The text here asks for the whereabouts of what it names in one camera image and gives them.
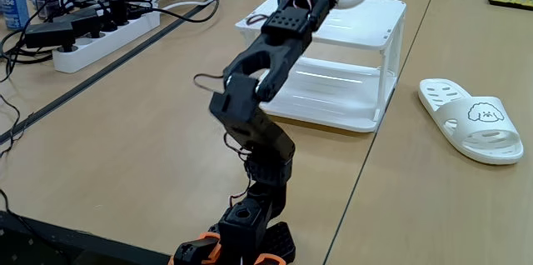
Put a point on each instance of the black plug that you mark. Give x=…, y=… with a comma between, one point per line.
x=136, y=11

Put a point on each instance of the white shoe rack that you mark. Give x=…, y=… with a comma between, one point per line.
x=333, y=90

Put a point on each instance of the white power strip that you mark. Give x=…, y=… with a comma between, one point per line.
x=104, y=44

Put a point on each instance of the blue drink can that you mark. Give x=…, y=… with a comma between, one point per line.
x=14, y=4

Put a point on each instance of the black plug charger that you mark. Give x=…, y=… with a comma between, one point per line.
x=118, y=6

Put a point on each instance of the black power adapter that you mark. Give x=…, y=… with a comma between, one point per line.
x=81, y=21
x=50, y=33

